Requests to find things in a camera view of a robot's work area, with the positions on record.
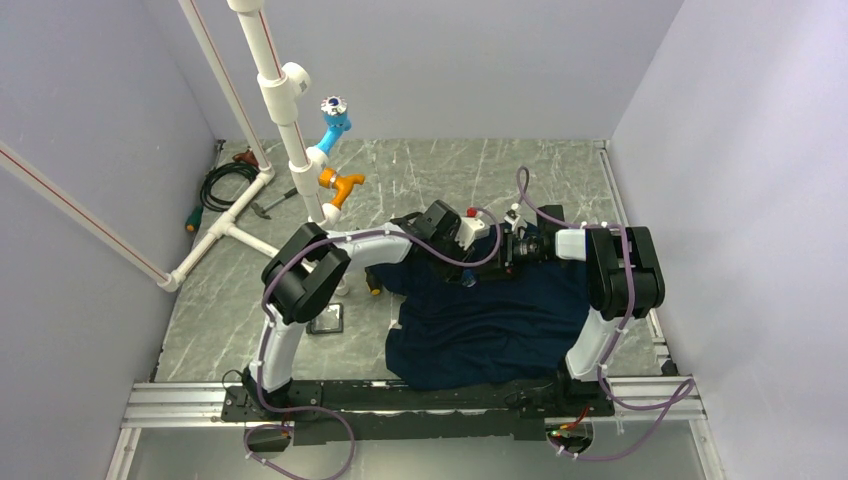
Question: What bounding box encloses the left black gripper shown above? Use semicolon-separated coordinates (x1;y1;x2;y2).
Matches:
427;232;475;285

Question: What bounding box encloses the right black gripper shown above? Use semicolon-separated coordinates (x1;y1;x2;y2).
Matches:
471;227;550;281

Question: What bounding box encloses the navy blue t-shirt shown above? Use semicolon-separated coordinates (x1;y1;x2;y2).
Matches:
371;252;589;390

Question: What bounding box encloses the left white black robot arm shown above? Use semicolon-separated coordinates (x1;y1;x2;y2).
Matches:
243;201;490;420

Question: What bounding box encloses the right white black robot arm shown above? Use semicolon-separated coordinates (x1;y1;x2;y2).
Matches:
473;218;666;415

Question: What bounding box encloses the yellow black screwdriver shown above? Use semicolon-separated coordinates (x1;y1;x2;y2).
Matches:
365;268;383;296

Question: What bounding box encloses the orange faucet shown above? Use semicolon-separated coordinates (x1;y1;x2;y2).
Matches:
318;167;366;210

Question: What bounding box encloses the small square black tray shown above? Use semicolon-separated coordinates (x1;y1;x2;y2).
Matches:
306;303;344;335

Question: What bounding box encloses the blue faucet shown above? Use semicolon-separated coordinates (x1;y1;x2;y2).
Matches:
315;95;352;156

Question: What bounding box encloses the small hammer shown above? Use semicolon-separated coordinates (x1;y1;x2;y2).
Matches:
250;188;298;220

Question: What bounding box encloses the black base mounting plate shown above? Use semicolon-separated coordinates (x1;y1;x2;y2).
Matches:
220;378;615;446

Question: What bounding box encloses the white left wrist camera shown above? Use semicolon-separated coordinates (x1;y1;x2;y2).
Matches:
455;207;489;250

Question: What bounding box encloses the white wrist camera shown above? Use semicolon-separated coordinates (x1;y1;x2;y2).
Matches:
504;203;526;235
455;207;489;250

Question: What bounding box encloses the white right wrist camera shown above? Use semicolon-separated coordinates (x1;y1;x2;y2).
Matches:
504;203;526;235

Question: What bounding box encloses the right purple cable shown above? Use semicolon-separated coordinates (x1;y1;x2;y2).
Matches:
515;165;696;464

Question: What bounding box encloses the coiled black cable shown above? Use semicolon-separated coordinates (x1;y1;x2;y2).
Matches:
200;162;261;213

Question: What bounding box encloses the aluminium rail frame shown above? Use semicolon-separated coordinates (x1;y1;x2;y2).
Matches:
106;376;727;479

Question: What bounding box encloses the brown handled tool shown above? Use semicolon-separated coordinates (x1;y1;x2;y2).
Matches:
232;148;259;169

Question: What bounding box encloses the white PVC pipe frame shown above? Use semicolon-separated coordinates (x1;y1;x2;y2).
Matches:
1;1;344;293

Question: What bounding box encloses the green handled screwdriver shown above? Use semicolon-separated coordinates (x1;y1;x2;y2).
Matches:
184;205;204;233

